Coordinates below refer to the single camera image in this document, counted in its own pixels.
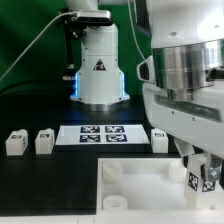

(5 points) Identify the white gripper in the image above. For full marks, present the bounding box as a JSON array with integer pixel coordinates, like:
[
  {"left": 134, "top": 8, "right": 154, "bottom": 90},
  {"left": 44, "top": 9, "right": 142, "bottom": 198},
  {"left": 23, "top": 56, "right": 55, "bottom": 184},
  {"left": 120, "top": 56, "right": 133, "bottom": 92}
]
[{"left": 142, "top": 82, "right": 224, "bottom": 182}]

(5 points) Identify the white square tabletop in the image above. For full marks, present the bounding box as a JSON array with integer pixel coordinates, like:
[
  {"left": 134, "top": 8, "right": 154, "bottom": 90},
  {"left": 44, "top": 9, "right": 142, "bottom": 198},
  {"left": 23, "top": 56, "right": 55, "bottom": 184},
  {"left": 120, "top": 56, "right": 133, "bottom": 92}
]
[{"left": 96, "top": 158, "right": 224, "bottom": 224}]

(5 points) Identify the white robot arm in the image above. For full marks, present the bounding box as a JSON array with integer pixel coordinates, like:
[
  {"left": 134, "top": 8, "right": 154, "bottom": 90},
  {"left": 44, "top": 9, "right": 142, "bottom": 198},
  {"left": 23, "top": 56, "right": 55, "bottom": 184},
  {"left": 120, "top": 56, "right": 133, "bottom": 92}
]
[{"left": 65, "top": 0, "right": 224, "bottom": 182}]

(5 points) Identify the white tag sheet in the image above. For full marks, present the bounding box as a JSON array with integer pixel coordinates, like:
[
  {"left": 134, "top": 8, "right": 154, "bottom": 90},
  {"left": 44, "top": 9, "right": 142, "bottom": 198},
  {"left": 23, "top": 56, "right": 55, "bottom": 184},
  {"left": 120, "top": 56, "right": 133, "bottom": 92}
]
[{"left": 56, "top": 124, "right": 150, "bottom": 146}]

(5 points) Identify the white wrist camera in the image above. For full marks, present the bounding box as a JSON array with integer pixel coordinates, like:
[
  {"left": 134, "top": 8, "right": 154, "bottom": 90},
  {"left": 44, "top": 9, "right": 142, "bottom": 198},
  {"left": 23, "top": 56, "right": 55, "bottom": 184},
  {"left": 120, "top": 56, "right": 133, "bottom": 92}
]
[{"left": 137, "top": 56, "right": 155, "bottom": 84}]

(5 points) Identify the white cable right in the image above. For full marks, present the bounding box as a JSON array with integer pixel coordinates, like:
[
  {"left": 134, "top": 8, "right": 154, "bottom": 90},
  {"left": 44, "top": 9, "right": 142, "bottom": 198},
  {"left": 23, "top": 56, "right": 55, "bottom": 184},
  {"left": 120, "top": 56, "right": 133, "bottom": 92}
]
[{"left": 127, "top": 0, "right": 148, "bottom": 63}]

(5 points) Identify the black camera stand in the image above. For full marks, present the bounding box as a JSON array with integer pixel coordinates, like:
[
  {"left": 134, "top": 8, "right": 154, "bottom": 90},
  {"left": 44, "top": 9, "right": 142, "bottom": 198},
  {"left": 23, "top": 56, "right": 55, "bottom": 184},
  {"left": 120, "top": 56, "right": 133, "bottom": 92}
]
[{"left": 59, "top": 8, "right": 81, "bottom": 81}]

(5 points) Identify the grey mounted camera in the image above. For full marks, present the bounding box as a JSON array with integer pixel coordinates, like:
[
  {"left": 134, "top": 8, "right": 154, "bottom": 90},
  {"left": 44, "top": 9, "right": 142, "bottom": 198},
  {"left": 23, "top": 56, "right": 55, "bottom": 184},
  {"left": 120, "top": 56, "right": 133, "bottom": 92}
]
[{"left": 77, "top": 10, "right": 111, "bottom": 23}]

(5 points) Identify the grey camera cable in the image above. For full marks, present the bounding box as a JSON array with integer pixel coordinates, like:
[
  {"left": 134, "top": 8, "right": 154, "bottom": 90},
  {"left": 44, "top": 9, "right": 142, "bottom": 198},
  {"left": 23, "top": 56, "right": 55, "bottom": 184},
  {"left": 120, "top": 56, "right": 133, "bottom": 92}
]
[{"left": 0, "top": 11, "right": 78, "bottom": 83}]

